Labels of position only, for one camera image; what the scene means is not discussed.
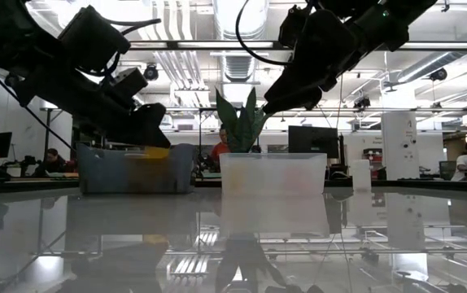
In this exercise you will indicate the white translucent plastic bin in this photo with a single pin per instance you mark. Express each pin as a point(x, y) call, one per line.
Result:
point(266, 163)

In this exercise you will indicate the silver ceiling air duct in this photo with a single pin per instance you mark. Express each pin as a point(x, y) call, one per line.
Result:
point(225, 20)

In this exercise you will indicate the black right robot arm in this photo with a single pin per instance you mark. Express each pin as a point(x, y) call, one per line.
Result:
point(396, 16)

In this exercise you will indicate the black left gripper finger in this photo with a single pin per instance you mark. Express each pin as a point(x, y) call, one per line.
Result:
point(148, 126)

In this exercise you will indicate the white translucent medicine bottle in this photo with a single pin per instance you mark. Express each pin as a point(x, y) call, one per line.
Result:
point(361, 175)

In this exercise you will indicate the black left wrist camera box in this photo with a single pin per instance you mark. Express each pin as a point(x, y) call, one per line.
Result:
point(91, 40)

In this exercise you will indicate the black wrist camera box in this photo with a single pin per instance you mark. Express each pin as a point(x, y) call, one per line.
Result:
point(91, 40)
point(294, 24)

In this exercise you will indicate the white pillar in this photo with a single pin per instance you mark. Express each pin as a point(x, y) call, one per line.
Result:
point(398, 142)

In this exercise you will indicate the grey plastic bin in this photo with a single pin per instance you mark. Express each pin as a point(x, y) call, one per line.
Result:
point(103, 175)

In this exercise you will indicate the green snake plant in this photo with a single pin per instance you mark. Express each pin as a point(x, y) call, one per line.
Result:
point(241, 126)

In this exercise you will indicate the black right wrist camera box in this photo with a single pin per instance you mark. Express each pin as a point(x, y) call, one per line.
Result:
point(294, 24)

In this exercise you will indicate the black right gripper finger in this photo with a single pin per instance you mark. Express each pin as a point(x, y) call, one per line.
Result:
point(294, 93)

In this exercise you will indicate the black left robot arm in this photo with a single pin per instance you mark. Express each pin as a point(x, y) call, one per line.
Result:
point(14, 36)

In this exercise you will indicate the red tool cart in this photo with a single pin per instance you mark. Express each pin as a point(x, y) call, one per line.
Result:
point(374, 154)

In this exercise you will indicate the black ceiling spotlight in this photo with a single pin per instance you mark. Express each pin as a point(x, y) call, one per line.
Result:
point(439, 75)
point(362, 102)
point(151, 73)

